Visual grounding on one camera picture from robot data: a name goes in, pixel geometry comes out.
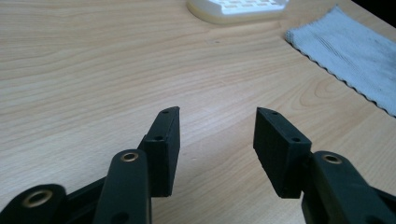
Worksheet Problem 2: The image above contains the cream slotted plastic tray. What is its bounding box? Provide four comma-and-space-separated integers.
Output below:
186, 0, 290, 25

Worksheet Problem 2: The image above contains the light blue cloth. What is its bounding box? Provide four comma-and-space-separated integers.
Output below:
284, 5, 396, 119

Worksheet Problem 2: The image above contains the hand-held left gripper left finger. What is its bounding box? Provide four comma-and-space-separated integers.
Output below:
92, 105, 181, 224

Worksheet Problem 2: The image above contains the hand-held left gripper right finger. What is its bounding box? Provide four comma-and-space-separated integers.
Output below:
252, 106, 396, 224

